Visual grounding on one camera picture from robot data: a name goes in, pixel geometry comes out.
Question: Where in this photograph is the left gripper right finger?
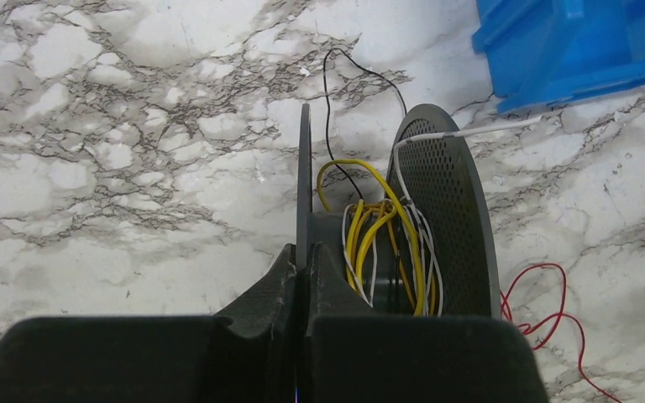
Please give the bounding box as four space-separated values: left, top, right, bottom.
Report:
299 243 548 402

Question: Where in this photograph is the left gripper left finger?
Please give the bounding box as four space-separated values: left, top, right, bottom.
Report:
0 244 296 402

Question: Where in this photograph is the black round spool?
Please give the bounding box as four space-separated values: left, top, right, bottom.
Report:
296 104 501 319

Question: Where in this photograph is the red wire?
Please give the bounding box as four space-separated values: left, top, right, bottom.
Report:
499 262 624 403

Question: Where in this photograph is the blue plastic bin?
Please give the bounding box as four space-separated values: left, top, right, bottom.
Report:
471 0 645 113

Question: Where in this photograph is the yellow wire on spool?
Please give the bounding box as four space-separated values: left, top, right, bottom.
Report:
315 159 439 318

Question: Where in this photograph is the white wire on spool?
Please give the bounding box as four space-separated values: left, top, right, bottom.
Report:
341 114 546 318

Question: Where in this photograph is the thin black wire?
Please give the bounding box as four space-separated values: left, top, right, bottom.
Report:
322 47 409 202

